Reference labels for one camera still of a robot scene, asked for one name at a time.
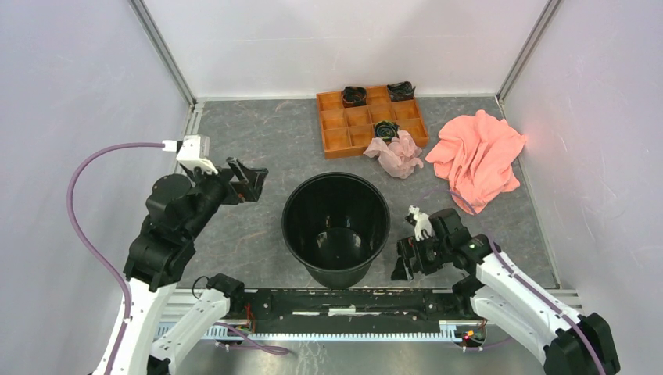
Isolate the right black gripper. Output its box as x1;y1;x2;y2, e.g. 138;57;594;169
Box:
389;232;451;280

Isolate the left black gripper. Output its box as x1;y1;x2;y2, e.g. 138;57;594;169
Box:
184;154;269;238

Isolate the black plastic trash bin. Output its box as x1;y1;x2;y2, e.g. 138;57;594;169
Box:
281;172;390;289

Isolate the pink translucent trash bag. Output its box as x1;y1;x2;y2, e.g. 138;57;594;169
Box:
364;130;424;179

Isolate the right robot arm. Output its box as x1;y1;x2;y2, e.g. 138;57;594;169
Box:
392;205;621;374

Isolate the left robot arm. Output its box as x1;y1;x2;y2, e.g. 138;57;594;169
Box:
95;158;268;374

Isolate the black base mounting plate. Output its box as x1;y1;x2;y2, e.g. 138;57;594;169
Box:
225;288;482;334

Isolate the orange compartment tray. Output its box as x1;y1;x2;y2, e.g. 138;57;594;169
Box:
316;85;429;159

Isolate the salmon pink cloth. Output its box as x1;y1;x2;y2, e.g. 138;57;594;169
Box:
425;109;526;215

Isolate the black bag roll front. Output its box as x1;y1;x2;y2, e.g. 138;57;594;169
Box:
374;120;400;142

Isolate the black bag roll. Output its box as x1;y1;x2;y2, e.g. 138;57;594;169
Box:
341;86;368;108
374;120;400;142
386;81;416;102

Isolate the black bag roll left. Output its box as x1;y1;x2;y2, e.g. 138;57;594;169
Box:
341;86;368;108

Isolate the black bag roll right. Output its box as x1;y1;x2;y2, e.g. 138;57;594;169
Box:
386;81;416;102

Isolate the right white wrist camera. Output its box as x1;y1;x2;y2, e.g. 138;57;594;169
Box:
406;205;435;241

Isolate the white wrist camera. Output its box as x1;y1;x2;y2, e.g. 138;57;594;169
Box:
162;134;218;174
406;205;435;241

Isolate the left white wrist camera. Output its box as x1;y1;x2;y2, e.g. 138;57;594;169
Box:
162;134;218;174

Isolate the white slotted cable duct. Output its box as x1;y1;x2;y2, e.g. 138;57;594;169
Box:
154;322;462;344

